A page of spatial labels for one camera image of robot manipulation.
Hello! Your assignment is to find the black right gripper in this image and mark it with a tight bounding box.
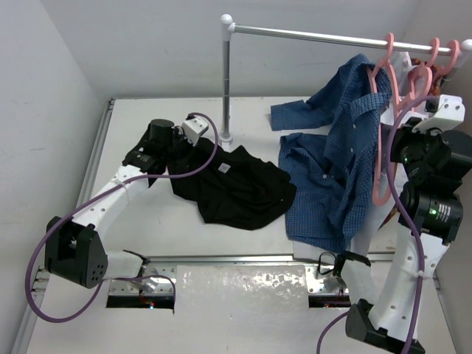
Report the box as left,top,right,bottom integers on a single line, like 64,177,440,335
384,116,446,181

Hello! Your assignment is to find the black shirt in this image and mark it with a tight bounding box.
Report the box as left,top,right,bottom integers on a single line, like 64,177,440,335
165,136,298,231

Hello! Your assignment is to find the pink hanger holding white shirt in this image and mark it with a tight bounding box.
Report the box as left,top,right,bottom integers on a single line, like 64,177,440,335
371,65,434,206

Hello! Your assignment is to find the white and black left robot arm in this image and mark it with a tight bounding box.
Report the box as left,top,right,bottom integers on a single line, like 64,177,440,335
44,115,213,288

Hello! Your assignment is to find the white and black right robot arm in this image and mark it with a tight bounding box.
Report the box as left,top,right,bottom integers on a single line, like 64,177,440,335
333,117,471,353

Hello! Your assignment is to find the white shirt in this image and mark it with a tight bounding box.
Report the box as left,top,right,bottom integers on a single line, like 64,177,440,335
293,52,417,260

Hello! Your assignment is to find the red plaid shirt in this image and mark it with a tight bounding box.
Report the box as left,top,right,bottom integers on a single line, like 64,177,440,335
383,57,451,226

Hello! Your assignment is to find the pink hanger holding blue shirt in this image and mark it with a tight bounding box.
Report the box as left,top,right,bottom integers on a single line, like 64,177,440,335
367,32,400,114

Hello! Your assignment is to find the blue checkered shirt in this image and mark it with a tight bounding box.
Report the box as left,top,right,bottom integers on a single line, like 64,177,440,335
271,54,392,253

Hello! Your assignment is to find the silver and white clothes rack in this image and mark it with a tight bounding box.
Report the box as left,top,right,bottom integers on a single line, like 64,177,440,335
219,14,471,145

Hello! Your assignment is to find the white front cover board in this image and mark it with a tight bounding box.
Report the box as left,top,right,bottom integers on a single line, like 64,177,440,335
21,262,462,354

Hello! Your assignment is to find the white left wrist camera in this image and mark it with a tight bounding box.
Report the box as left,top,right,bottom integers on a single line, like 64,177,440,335
181,115,209,146

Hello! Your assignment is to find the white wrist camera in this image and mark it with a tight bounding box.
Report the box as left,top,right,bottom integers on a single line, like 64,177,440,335
181,115,209,146
412,94,465,136

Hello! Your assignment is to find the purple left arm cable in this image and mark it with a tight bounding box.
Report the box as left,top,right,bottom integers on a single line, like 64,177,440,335
24,111,218,324

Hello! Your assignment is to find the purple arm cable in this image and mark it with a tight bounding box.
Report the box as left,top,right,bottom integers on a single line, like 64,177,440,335
316,95,443,354
24,111,218,324

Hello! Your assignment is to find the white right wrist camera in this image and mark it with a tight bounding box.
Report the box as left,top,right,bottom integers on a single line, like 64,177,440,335
412,94,465,136

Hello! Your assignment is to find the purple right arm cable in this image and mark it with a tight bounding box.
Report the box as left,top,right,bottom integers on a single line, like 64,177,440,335
316,95,443,354

